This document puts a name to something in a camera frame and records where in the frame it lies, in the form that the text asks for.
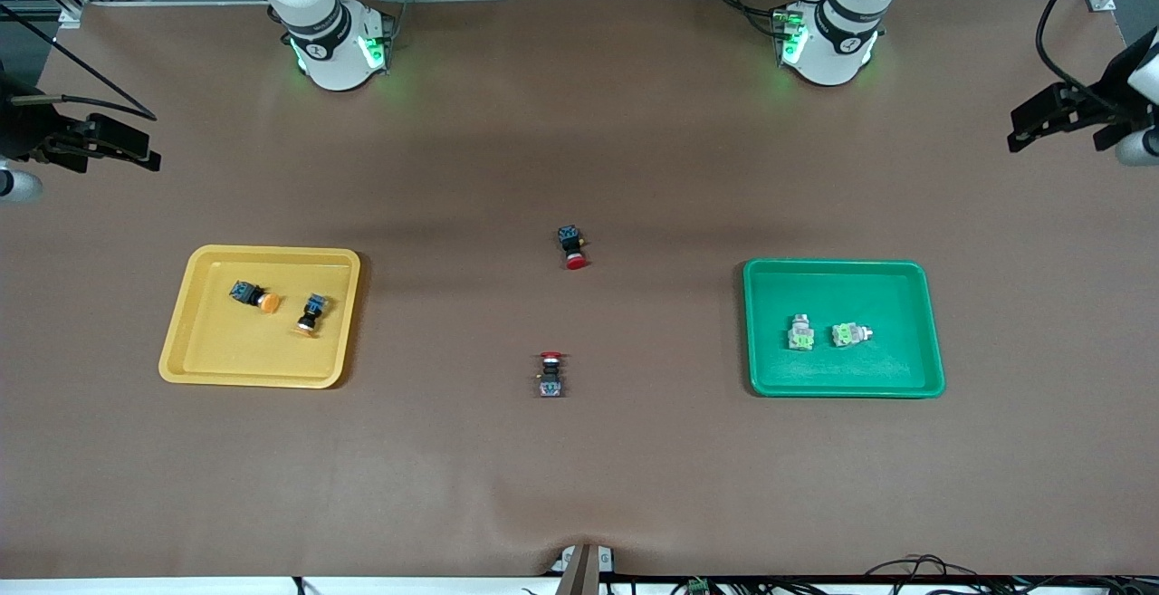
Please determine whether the brown table cover mat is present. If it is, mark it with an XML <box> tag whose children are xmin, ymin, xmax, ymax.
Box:
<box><xmin>0</xmin><ymin>0</ymin><xmax>1159</xmax><ymax>580</ymax></box>

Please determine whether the grey camera stand post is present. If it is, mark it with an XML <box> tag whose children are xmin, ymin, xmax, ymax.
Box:
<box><xmin>551</xmin><ymin>542</ymin><xmax>618</xmax><ymax>595</ymax></box>

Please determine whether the yellow mushroom push button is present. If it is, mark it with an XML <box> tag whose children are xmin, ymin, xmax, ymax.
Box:
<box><xmin>295</xmin><ymin>293</ymin><xmax>329</xmax><ymax>337</ymax></box>
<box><xmin>229</xmin><ymin>280</ymin><xmax>282</xmax><ymax>313</ymax></box>

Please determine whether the green plastic tray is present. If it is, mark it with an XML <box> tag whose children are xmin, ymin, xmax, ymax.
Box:
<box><xmin>742</xmin><ymin>258</ymin><xmax>946</xmax><ymax>398</ymax></box>

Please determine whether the black cable bundle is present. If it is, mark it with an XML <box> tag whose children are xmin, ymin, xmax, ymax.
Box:
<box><xmin>860</xmin><ymin>554</ymin><xmax>1115</xmax><ymax>595</ymax></box>

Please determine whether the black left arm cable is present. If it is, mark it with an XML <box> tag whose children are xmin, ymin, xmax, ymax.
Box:
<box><xmin>1035</xmin><ymin>0</ymin><xmax>1159</xmax><ymax>96</ymax></box>

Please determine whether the yellow plastic tray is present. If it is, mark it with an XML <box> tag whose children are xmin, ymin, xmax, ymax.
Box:
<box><xmin>158</xmin><ymin>245</ymin><xmax>361</xmax><ymax>389</ymax></box>

